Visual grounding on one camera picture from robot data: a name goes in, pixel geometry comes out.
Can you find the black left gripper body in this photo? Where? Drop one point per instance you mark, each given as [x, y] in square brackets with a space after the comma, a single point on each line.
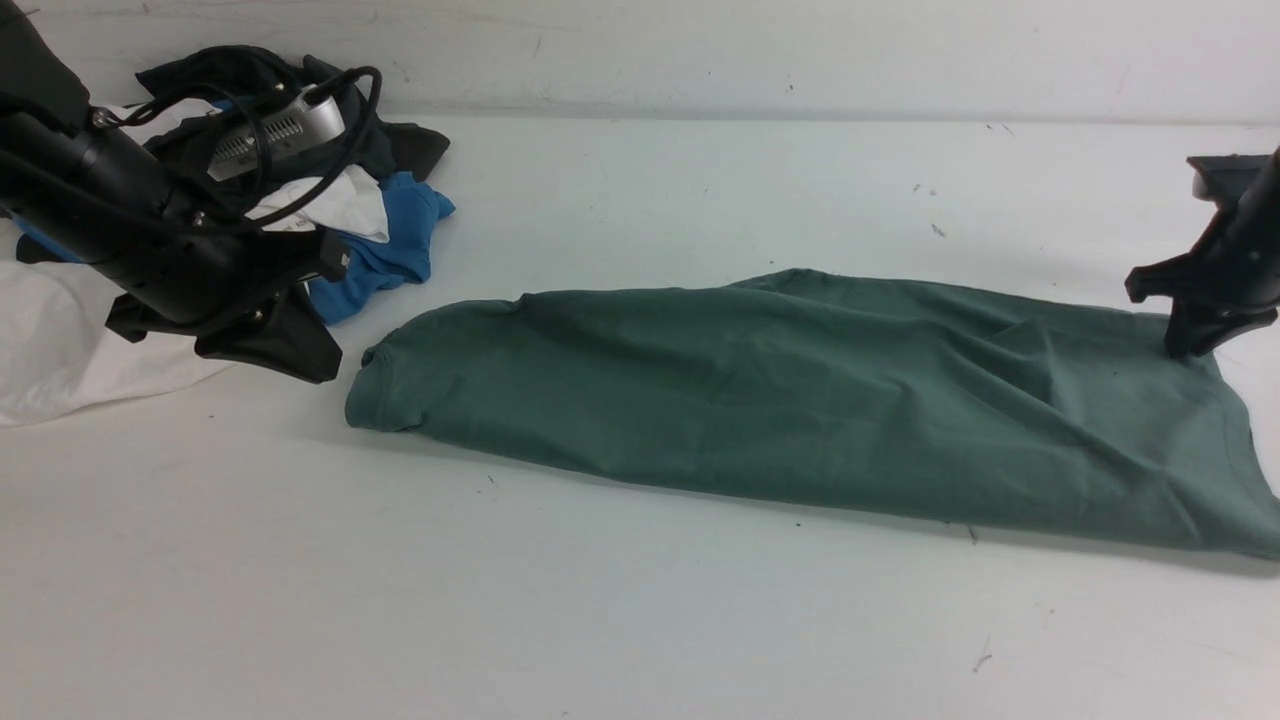
[250, 283]

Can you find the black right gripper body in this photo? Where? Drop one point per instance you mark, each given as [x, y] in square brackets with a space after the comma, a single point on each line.
[1238, 250]

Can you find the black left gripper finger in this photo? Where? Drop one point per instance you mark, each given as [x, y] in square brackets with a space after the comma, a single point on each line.
[285, 336]

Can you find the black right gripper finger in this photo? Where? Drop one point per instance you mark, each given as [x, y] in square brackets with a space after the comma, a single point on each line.
[1197, 330]
[1178, 279]

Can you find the green long sleeve shirt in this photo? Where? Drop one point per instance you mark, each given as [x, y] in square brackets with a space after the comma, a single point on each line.
[916, 399]

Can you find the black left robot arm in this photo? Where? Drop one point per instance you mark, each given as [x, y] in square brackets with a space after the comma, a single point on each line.
[70, 170]

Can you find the blue shirt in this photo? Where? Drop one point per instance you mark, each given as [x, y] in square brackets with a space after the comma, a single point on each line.
[385, 250]

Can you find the white shirt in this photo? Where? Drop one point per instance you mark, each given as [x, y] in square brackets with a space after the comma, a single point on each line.
[56, 354]

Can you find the dark grey shirt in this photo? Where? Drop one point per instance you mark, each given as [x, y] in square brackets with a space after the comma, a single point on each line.
[246, 83]

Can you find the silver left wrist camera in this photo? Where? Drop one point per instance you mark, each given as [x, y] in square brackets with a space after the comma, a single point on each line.
[301, 125]

